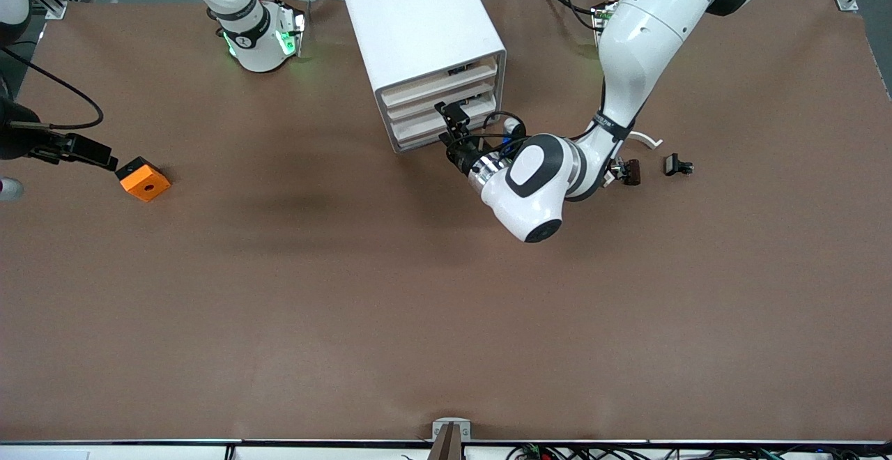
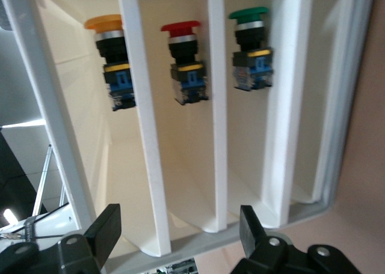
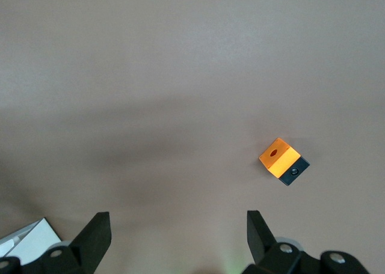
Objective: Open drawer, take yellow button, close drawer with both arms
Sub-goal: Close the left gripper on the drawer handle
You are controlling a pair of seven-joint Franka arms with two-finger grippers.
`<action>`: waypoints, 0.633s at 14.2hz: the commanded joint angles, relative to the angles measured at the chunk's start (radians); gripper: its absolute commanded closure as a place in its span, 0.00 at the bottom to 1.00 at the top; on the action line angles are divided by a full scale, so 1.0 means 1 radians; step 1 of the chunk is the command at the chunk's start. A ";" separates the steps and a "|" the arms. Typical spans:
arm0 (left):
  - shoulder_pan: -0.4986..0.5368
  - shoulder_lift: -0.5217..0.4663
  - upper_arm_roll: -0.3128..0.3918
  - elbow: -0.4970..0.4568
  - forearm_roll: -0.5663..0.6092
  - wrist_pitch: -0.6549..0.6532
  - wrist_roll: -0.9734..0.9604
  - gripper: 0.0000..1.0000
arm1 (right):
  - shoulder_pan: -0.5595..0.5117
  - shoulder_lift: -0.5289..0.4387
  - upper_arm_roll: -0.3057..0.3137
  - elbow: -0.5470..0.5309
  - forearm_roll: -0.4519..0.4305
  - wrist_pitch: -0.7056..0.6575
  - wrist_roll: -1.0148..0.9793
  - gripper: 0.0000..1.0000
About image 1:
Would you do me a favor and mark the dark brown small component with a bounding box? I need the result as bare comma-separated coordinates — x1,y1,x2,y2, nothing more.
613,158,642,187

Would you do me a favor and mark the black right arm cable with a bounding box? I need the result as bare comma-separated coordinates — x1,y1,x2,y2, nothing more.
0,45,105,130

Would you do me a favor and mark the bundle of cables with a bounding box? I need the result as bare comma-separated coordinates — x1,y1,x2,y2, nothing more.
505,444,865,460

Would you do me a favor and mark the white drawer with orange button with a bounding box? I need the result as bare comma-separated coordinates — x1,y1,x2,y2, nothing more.
380,56,500,107

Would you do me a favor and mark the white curved ring part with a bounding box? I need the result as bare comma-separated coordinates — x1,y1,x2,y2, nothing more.
603,130,663,186

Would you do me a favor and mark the white drawer cabinet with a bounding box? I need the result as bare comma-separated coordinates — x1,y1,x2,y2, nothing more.
337,0,507,154

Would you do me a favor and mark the orange and black box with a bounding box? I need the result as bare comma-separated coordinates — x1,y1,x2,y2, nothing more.
115,157,171,203

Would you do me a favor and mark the grey metal table bracket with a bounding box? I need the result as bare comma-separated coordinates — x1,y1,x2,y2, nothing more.
432,418,472,460

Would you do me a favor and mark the black base power cable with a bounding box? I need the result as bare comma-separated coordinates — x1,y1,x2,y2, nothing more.
539,0,601,32

